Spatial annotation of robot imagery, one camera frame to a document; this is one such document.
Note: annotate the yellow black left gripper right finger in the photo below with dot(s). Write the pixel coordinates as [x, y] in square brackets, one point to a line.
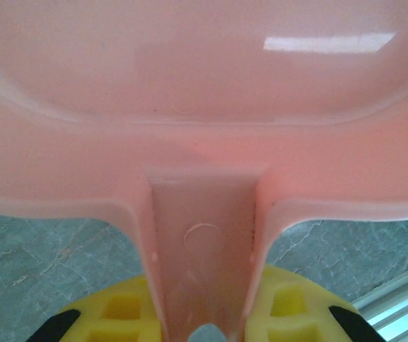
[289, 310]

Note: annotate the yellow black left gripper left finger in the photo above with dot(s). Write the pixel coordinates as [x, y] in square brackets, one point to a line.
[118, 313]

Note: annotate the pink plastic dustpan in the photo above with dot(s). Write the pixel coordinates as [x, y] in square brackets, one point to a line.
[204, 107]

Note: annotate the wide aluminium mounting rail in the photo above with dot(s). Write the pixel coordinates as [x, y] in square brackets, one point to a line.
[403, 310]

